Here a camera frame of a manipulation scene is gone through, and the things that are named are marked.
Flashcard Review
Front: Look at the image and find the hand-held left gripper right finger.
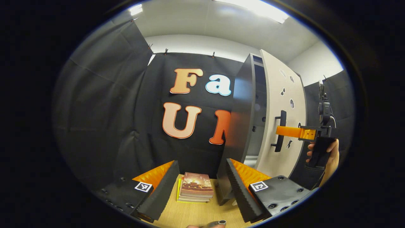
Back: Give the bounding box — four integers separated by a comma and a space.
225, 158, 314, 224

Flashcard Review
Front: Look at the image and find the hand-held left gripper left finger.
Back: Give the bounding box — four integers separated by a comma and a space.
95, 160, 180, 222

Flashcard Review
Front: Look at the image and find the black cabinet door handle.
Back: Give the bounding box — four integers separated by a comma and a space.
271, 110, 287, 152

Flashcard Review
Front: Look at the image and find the beige cabinet door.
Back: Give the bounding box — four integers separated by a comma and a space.
255, 50, 307, 179

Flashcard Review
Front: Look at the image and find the grey cabinet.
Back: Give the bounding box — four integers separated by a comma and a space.
217, 53, 308, 206

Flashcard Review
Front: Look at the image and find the red-brown book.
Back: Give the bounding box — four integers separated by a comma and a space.
180, 172, 214, 198

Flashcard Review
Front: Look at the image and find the black backdrop cloth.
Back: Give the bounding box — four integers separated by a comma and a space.
52, 19, 355, 190

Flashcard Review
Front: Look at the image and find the large ceiling light panel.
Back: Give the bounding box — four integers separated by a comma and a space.
215, 0, 290, 24

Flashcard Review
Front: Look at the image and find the row of black cloth clips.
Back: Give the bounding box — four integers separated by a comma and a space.
131, 17, 326, 79

